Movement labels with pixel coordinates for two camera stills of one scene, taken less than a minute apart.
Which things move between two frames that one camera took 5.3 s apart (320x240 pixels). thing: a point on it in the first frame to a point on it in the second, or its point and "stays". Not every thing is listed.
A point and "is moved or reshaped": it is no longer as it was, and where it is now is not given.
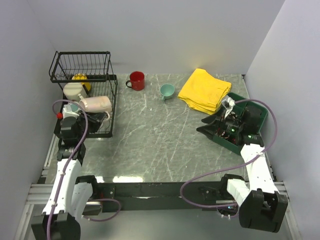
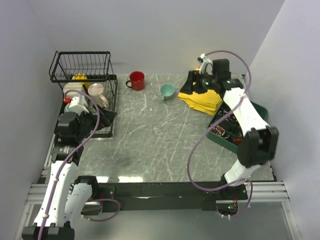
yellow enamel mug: x=82 y=76 stays
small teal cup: x=167 y=91 stays
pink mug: x=96 y=104 is moved or reshaped
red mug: x=137 y=79 stays
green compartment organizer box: x=242 y=117 stays
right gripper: x=209 y=130 to x=187 y=88
